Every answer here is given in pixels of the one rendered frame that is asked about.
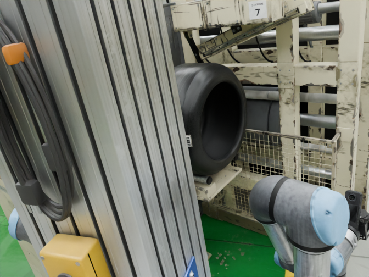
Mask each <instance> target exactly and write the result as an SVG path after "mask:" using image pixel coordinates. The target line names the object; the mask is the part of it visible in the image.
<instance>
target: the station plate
mask: <svg viewBox="0 0 369 277"><path fill-rule="evenodd" d="M248 4H249V19H250V20H252V19H261V18H267V8H266V0H258V1H251V2H248Z"/></svg>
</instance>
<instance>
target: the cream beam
mask: <svg viewBox="0 0 369 277"><path fill-rule="evenodd" d="M251 1H258V0H199V1H193V2H187V3H182V4H176V5H171V6H170V8H171V14H172V21H173V25H174V31H175V32H181V31H191V30H202V29H212V28H218V27H229V26H239V25H250V24H260V23H271V22H273V21H276V20H279V19H282V18H283V17H284V1H286V0H266V8H267V18H261V19H252V20H250V19H249V4H248V2H251Z"/></svg>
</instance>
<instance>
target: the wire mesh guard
mask: <svg viewBox="0 0 369 277"><path fill-rule="evenodd" d="M246 132H249V133H254V136H255V134H262V135H263V136H264V135H268V141H267V142H270V141H269V136H272V139H273V136H277V142H274V143H278V137H282V146H283V144H284V143H283V137H285V138H287V144H285V145H287V148H282V149H287V150H289V149H288V138H289V139H292V146H295V145H293V139H297V140H302V141H303V140H305V141H308V147H306V148H308V161H306V162H308V170H307V171H308V176H309V167H310V166H309V153H310V152H309V141H312V142H319V158H316V159H319V163H318V164H319V177H318V178H319V181H318V182H319V186H320V169H321V168H320V143H325V150H324V151H325V159H323V160H325V164H324V165H326V156H328V155H326V151H328V150H326V143H328V144H332V151H331V152H332V160H328V161H332V165H330V166H332V170H331V171H332V175H331V176H332V178H331V179H329V180H331V184H330V185H331V190H333V191H335V184H336V151H337V141H336V140H327V139H322V138H314V137H306V136H298V135H290V134H282V133H276V132H268V131H260V130H252V129H245V133H246ZM265 146H267V145H264V152H265V150H267V149H265ZM268 147H269V145H268ZM271 147H273V146H271ZM297 147H298V145H297ZM299 147H303V146H299ZM278 148H280V147H278ZM314 149H316V148H314ZM290 150H294V149H290ZM321 150H323V149H321ZM268 151H271V150H268ZM298 151H299V150H298ZM274 152H277V151H274V150H273V155H272V156H273V158H274V156H275V155H274ZM301 152H303V160H302V161H303V169H302V170H303V178H302V179H303V182H304V179H305V178H304V157H305V156H304V150H303V151H301ZM256 153H259V152H256ZM278 153H279V151H278ZM281 153H283V152H281ZM263 154H265V153H263ZM287 154H290V153H287ZM313 154H314V152H313ZM315 154H318V153H315ZM270 155H271V154H270V153H269V158H267V159H269V160H270ZM292 155H296V154H292ZM321 155H324V154H321ZM297 156H300V155H297ZM256 157H258V156H256ZM279 157H280V156H279V155H278V164H277V165H279V161H281V160H279ZM260 158H261V153H260ZM283 158H286V157H284V156H283ZM310 158H312V157H310ZM290 159H293V158H290ZM313 159H314V157H313ZM273 160H274V168H275V159H273ZM293 160H294V159H293ZM296 160H298V159H296ZM282 162H283V172H284V166H285V165H284V160H283V161H282ZM287 163H290V162H287ZM292 163H293V162H292ZM312 163H314V162H312ZM293 164H295V163H293ZM299 165H301V164H298V168H296V169H298V180H299ZM305 166H307V165H305ZM285 167H288V170H286V171H288V177H289V164H288V166H285ZM291 168H293V171H291V172H293V179H294V173H296V172H294V166H293V167H291ZM313 168H316V167H313ZM275 169H278V168H275ZM262 170H263V169H262V167H261V173H262ZM279 170H280V168H279ZM324 170H327V169H325V168H324ZM265 171H266V170H265ZM267 171H269V170H267ZM312 172H315V171H312ZM275 173H277V172H275ZM316 173H318V172H316ZM262 174H263V173H262ZM279 174H281V173H279ZM266 175H268V174H266ZM284 175H286V174H284ZM305 175H307V174H305ZM324 175H325V173H324ZM327 175H329V174H327ZM270 176H271V170H270ZM290 176H291V175H290ZM310 176H312V175H310ZM295 177H297V176H295ZM313 177H314V175H313ZM323 179H326V178H323ZM308 180H310V179H308ZM313 181H314V180H313ZM322 183H325V182H322ZM325 184H328V183H325ZM213 200H214V198H213V199H212V200H211V204H212V205H214V206H217V207H220V208H223V209H226V210H230V211H233V212H236V213H239V214H242V215H245V216H248V217H251V218H254V216H253V215H252V214H249V213H247V211H245V212H243V209H242V211H240V210H237V209H236V207H235V209H233V208H234V207H233V208H232V207H231V208H230V207H229V206H228V207H227V206H224V205H222V201H221V204H218V203H217V204H214V202H213ZM254 219H255V218H254Z"/></svg>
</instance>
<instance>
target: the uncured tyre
mask: <svg viewBox="0 0 369 277"><path fill-rule="evenodd" d="M174 71H175V77H176V83H177V89H178V95H179V99H180V105H181V111H182V116H183V122H184V129H185V132H186V135H191V140H192V147H188V150H189V156H190V160H191V166H192V172H193V174H197V175H213V174H216V173H218V172H219V171H221V170H222V169H223V168H224V167H226V166H227V165H229V164H230V163H231V161H232V160H233V159H234V157H235V156H236V154H237V153H238V151H239V149H240V146H241V144H242V141H243V138H244V134H245V129H246V125H247V100H246V96H245V92H244V89H243V86H242V84H241V82H240V81H239V80H238V78H237V77H236V75H235V74H234V72H233V71H232V70H231V69H229V68H228V67H226V66H224V65H221V64H218V63H184V64H180V65H178V66H176V67H174Z"/></svg>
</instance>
